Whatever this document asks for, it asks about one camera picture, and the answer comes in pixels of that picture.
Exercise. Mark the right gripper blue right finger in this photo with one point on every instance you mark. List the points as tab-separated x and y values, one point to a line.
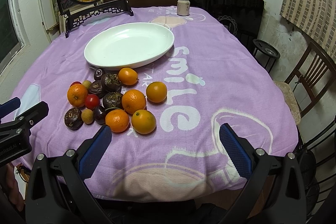
240	158

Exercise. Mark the orange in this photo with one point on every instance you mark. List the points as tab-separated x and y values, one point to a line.
128	76
143	122
156	92

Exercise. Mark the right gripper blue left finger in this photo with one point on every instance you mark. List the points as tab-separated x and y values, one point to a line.
92	150

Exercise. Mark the red cherry tomato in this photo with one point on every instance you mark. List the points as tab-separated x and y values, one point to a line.
76	82
92	101

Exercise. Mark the white drink can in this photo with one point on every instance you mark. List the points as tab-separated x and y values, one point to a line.
183	7

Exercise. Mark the yellow longan fruit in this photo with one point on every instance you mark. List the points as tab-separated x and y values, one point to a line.
86	84
87	116

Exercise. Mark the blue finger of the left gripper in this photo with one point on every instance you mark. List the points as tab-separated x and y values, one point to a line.
31	117
9	106

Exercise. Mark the purple smile tablecloth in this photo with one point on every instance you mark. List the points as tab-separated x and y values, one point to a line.
169	149

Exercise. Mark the black round stool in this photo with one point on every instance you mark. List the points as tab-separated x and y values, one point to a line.
268	53

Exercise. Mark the white oval plate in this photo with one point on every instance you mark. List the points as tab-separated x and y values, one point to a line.
130	45

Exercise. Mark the left hand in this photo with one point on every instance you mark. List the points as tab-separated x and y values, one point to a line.
15	196

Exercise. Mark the dark wrinkled passion fruit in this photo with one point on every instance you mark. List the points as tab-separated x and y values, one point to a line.
72	119

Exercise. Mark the wooden chair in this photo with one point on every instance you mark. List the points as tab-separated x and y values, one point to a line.
314	64

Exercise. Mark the black folding screen panel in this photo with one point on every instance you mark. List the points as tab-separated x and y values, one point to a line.
242	18

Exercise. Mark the central orange tangerine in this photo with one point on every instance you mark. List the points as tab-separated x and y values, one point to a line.
133	100

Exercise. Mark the large orange tangerine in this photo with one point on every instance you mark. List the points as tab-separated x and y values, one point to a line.
77	95

